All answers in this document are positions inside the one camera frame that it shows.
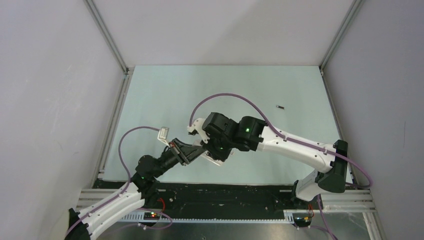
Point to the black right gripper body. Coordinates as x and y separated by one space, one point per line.
220 148

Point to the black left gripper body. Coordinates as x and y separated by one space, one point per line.
178 154

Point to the white remote control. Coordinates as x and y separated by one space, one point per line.
207 155

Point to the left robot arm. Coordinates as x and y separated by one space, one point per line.
91 222

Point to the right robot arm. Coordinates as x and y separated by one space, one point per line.
220 135

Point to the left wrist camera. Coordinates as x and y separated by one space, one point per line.
162 136

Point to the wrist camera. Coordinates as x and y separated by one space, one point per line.
162 136
196 128

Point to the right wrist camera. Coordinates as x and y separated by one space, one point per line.
196 128

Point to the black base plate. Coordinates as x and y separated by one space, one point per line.
227 202

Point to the aluminium frame rail left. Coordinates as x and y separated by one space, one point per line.
115 101

